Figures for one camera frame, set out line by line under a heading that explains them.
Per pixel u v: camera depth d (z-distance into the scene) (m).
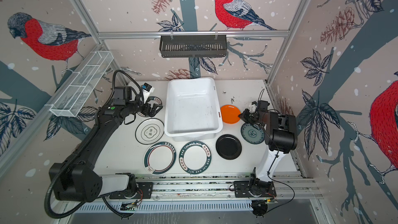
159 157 0.84
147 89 0.70
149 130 0.95
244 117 0.90
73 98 0.73
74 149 0.79
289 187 0.65
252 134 0.93
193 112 1.04
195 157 0.84
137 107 0.68
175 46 1.07
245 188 0.73
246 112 0.92
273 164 0.57
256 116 0.77
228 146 0.88
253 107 0.95
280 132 0.52
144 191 0.73
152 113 0.72
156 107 0.72
